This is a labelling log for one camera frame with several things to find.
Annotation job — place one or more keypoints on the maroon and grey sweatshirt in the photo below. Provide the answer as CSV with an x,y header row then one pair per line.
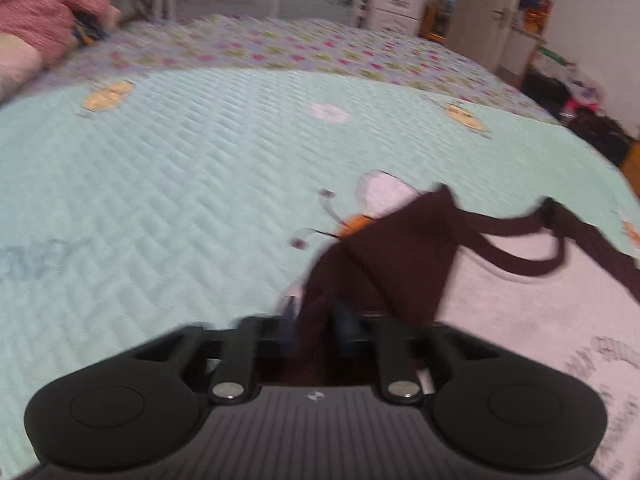
x,y
400,260

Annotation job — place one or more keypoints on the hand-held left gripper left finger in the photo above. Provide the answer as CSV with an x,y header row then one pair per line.
x,y
291,327

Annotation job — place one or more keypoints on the frog-print bedsheet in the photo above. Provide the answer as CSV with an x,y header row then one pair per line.
x,y
300,50

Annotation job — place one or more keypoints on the mint bee-print quilt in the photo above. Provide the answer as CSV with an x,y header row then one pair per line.
x,y
150,185

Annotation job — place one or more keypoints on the black armchair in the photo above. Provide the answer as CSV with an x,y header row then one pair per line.
x,y
600,135

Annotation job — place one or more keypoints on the white plastic bag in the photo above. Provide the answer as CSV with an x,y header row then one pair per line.
x,y
570,80

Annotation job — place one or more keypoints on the white door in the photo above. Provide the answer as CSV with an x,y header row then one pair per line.
x,y
485,15

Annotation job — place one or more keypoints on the white drawer unit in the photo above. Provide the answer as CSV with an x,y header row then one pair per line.
x,y
397,7

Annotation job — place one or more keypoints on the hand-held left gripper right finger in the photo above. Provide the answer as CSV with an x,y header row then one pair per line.
x,y
345,330

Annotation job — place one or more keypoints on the pink knitted garment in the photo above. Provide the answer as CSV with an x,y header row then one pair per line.
x,y
45,10

